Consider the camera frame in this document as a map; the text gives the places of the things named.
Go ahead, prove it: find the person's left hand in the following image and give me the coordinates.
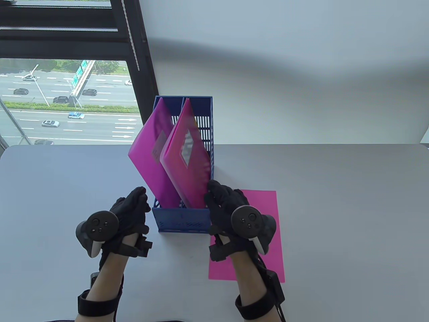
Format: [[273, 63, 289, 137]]
[[99, 186, 151, 270]]

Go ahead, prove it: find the person's right hand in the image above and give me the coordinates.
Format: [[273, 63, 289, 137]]
[[204, 180, 260, 257]]

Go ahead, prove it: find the pink L-shaped folder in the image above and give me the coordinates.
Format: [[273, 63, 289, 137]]
[[160, 98, 212, 209], [128, 97, 183, 208]]

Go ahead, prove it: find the pink cardstock sheet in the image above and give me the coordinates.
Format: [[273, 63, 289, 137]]
[[208, 190, 285, 283]]

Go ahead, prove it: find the person's left forearm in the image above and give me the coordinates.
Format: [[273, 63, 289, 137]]
[[75, 235, 138, 322]]

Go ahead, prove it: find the person's right forearm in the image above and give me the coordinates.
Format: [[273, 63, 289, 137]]
[[231, 250, 279, 322]]

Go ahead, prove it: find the black box on right forearm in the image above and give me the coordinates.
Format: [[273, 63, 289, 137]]
[[266, 271, 285, 304]]

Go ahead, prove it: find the grey right hand controller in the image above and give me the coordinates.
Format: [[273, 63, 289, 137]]
[[231, 206, 277, 255]]

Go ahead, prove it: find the grey hand controller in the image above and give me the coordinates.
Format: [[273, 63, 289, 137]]
[[231, 206, 277, 255], [75, 210, 120, 258]]

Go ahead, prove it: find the grey left hand controller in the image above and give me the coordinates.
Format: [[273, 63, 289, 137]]
[[75, 210, 120, 258]]

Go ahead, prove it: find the blue plastic file holder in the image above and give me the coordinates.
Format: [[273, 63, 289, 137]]
[[151, 96, 215, 234]]

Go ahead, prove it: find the black left arm strap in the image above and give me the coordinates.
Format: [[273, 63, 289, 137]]
[[78, 289, 118, 316]]

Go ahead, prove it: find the black arm strap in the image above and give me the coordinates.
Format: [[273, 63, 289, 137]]
[[235, 290, 279, 320], [78, 289, 118, 316]]

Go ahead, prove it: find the black right arm strap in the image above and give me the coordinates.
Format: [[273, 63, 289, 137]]
[[235, 290, 279, 320]]

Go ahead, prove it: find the white bead chain cord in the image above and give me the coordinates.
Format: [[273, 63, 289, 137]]
[[121, 0, 140, 71]]

